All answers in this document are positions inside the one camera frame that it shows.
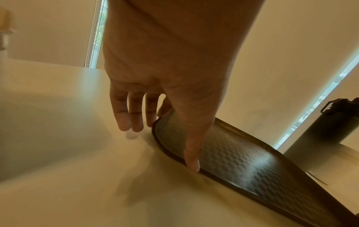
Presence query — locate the person's left forearm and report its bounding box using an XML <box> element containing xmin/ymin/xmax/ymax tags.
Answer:
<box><xmin>102</xmin><ymin>0</ymin><xmax>266</xmax><ymax>45</ymax></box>

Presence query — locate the dark honeycomb-patterned pan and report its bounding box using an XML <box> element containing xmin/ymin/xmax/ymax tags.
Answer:
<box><xmin>151</xmin><ymin>110</ymin><xmax>359</xmax><ymax>227</ymax></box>

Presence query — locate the dark metal water bottle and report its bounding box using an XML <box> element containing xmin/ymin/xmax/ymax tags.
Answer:
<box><xmin>283</xmin><ymin>97</ymin><xmax>359</xmax><ymax>160</ymax></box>

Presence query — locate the narrow window strip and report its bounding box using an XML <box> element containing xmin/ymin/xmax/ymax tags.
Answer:
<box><xmin>84</xmin><ymin>0</ymin><xmax>109</xmax><ymax>69</ymax></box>
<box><xmin>273</xmin><ymin>52</ymin><xmax>359</xmax><ymax>150</ymax></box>

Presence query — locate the person's left hand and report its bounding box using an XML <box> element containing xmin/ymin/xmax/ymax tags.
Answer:
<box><xmin>102</xmin><ymin>42</ymin><xmax>244</xmax><ymax>173</ymax></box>

